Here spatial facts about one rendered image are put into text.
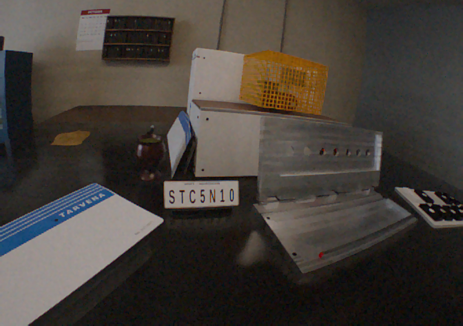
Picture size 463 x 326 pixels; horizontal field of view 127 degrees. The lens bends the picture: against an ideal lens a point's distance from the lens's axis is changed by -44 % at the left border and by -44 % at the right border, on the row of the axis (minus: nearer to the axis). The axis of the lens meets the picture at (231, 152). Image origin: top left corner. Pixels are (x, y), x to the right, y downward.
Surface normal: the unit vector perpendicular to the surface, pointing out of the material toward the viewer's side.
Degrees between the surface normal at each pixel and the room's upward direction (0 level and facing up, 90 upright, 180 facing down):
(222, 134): 90
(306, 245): 0
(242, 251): 0
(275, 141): 75
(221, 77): 90
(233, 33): 90
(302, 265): 0
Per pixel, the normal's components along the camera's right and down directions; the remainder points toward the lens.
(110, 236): 0.12, -0.94
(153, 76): 0.33, 0.34
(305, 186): 0.31, 0.08
